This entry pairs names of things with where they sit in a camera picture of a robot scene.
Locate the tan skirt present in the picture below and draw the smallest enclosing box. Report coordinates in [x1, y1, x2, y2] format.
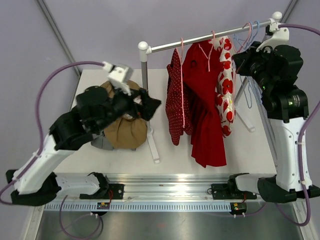
[99, 80, 148, 151]

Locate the grey pleated skirt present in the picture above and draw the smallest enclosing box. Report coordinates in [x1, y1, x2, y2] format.
[90, 135, 114, 151]

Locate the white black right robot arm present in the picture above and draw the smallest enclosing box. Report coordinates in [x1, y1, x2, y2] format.
[226, 41, 320, 204]

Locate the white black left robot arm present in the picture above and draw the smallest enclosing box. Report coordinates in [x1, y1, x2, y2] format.
[6, 86, 162, 207]

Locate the silver clothes rack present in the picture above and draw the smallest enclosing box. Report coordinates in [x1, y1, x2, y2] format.
[138, 11, 288, 164]

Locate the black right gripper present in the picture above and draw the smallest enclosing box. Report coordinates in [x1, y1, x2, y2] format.
[234, 41, 276, 93]

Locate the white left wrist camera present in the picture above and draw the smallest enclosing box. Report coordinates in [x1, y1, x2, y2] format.
[102, 61, 134, 96]

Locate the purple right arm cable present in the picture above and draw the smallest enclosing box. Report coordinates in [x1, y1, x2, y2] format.
[273, 23, 320, 227]

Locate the aluminium mounting rail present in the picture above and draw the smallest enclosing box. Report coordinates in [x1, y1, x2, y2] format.
[30, 172, 304, 206]

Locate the red polka dot garment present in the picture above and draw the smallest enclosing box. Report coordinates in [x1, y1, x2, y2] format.
[165, 49, 193, 146]

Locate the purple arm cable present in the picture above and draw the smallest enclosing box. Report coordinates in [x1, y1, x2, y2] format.
[273, 23, 320, 227]
[0, 61, 106, 238]

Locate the white slotted cable duct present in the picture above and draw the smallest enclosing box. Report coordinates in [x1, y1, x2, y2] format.
[44, 200, 231, 212]

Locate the red white floral garment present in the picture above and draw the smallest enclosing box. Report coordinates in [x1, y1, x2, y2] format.
[213, 36, 236, 138]

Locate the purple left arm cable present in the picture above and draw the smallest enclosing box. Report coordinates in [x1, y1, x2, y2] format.
[0, 61, 106, 238]

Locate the red skirt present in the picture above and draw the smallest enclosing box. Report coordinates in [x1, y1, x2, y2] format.
[182, 41, 227, 168]

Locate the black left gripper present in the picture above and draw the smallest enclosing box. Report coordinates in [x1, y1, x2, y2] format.
[94, 82, 161, 133]

